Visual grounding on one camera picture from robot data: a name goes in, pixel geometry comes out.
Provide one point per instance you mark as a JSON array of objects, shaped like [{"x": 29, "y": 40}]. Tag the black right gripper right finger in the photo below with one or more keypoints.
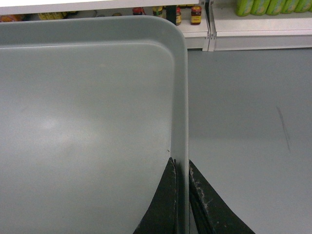
[{"x": 212, "y": 215}]

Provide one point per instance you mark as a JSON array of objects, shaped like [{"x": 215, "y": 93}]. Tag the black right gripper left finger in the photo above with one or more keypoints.
[{"x": 161, "y": 204}]

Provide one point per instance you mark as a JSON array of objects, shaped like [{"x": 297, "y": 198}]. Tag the grey rectangular serving tray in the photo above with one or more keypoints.
[{"x": 91, "y": 112}]

